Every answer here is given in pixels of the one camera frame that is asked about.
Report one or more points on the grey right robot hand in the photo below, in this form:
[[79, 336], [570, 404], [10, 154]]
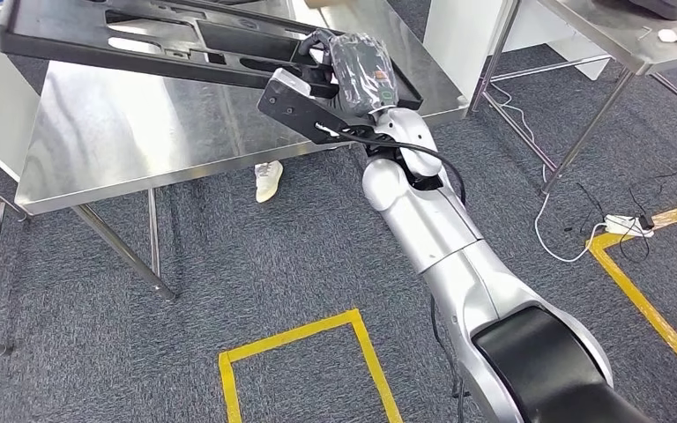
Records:
[[362, 70]]

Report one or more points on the black plastic plate frame part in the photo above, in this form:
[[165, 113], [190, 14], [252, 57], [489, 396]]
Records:
[[52, 41]]

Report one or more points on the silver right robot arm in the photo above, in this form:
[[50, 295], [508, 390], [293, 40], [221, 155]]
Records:
[[461, 245]]

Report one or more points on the steel workbench table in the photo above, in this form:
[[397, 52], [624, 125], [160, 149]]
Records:
[[140, 134]]

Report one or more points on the person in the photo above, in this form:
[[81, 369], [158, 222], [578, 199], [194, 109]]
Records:
[[268, 181]]

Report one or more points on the yellow floor tape square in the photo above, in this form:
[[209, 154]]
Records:
[[636, 292], [292, 336]]

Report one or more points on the white power strip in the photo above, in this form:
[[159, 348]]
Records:
[[624, 225]]

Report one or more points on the white computer mouse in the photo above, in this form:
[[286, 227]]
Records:
[[667, 35]]

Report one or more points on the black bag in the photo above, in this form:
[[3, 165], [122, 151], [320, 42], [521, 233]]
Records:
[[665, 7]]

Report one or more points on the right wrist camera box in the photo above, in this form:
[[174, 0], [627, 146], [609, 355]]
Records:
[[297, 114]]

